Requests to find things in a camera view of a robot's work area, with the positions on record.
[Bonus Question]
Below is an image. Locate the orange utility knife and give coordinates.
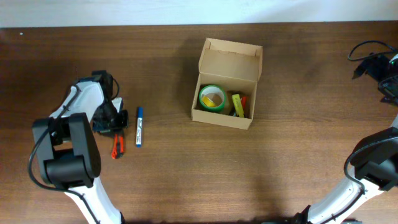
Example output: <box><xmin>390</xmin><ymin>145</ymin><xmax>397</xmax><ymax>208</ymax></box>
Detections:
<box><xmin>111</xmin><ymin>134</ymin><xmax>125</xmax><ymax>159</ymax></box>

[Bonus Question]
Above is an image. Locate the green tape roll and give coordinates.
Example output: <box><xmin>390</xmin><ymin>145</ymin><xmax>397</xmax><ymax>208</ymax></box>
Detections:
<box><xmin>198</xmin><ymin>85</ymin><xmax>227</xmax><ymax>113</ymax></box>

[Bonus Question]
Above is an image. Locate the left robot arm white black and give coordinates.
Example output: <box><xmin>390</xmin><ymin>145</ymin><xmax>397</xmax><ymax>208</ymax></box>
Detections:
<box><xmin>27</xmin><ymin>70</ymin><xmax>129</xmax><ymax>223</ymax></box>

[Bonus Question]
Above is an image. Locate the orange black stapler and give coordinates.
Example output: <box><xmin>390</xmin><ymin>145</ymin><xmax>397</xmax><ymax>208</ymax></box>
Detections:
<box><xmin>233</xmin><ymin>96</ymin><xmax>248</xmax><ymax>118</ymax></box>

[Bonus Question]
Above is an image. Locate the brown cardboard box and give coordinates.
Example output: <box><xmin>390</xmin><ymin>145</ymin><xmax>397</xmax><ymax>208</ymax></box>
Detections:
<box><xmin>191</xmin><ymin>38</ymin><xmax>263</xmax><ymax>129</ymax></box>

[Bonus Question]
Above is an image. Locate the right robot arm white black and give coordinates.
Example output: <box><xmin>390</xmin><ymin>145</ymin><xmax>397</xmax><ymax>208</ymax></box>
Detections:
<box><xmin>290</xmin><ymin>55</ymin><xmax>397</xmax><ymax>223</ymax></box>

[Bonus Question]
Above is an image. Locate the yellow highlighter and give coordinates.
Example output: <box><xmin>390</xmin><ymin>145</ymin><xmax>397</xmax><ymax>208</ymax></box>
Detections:
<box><xmin>232</xmin><ymin>94</ymin><xmax>244</xmax><ymax>118</ymax></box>

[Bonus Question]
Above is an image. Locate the small yellow tape roll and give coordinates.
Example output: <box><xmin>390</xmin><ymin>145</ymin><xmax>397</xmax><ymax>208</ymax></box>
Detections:
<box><xmin>201</xmin><ymin>95</ymin><xmax>217</xmax><ymax>108</ymax></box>

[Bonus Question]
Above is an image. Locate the blue white marker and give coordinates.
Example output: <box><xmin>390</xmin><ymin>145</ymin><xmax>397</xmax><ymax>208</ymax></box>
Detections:
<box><xmin>136</xmin><ymin>107</ymin><xmax>144</xmax><ymax>147</ymax></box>

